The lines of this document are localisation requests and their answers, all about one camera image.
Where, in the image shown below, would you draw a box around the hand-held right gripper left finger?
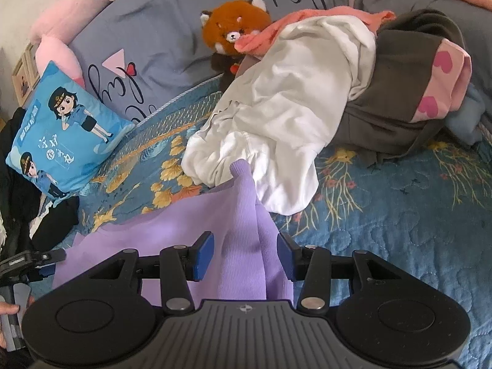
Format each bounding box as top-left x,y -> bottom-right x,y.
79,231 -> 215,315

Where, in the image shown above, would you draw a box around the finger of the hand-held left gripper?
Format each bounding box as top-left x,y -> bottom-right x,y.
31,248 -> 67,268
28,266 -> 57,282

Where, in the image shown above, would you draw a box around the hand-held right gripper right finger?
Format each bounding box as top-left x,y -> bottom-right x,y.
277,231 -> 414,315

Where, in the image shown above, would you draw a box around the purple garment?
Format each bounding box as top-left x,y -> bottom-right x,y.
52,159 -> 295,309

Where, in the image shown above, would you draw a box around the person's left hand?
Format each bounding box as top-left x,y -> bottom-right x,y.
0,301 -> 21,348

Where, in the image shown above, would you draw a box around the black clothing pile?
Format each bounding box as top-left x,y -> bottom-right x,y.
0,107 -> 81,253

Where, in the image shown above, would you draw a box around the blue floral quilted bedspread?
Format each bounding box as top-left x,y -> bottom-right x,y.
73,73 -> 492,369

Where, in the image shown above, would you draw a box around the blue cartoon print cushion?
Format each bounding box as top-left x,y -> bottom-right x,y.
6,60 -> 136,200

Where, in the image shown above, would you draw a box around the white garment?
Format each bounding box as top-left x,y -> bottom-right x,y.
181,17 -> 377,216

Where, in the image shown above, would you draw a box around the picture frames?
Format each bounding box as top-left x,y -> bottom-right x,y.
11,42 -> 41,105

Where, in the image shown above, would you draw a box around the pink plush pillow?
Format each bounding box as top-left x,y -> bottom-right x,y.
29,0 -> 162,90

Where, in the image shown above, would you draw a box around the salmon pink garment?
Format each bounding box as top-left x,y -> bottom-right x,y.
234,6 -> 396,56

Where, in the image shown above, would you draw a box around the light blue cloth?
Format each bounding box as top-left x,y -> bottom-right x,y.
445,85 -> 487,146

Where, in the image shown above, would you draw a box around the pink heart print garment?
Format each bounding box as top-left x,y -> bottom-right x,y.
413,39 -> 473,124

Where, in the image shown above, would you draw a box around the grey duvet with script print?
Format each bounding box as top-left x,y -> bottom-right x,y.
69,0 -> 492,124

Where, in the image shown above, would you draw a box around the red panda plush toy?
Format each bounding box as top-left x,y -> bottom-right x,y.
200,0 -> 273,82

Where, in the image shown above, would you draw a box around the dark grey garment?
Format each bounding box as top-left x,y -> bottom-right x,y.
331,8 -> 466,163

